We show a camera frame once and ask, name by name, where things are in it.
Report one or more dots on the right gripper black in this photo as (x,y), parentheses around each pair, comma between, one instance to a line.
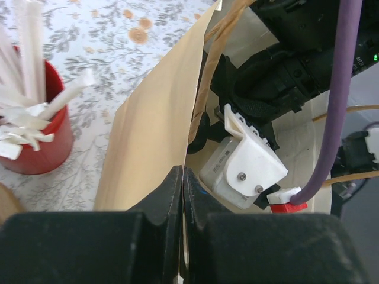
(270,85)

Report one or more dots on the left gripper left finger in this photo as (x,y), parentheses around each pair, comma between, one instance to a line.
(140,245)

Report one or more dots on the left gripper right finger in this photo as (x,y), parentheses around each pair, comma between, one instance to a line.
(224,247)

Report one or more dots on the brown paper bag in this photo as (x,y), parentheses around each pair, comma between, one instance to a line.
(150,130)

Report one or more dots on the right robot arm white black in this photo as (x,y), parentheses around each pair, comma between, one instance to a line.
(297,27)

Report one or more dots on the red cup holder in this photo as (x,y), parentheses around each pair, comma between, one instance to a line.
(51,153)

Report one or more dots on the floral table mat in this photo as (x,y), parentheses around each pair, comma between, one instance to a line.
(121,42)

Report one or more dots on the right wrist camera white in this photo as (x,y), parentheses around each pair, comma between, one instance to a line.
(243,169)

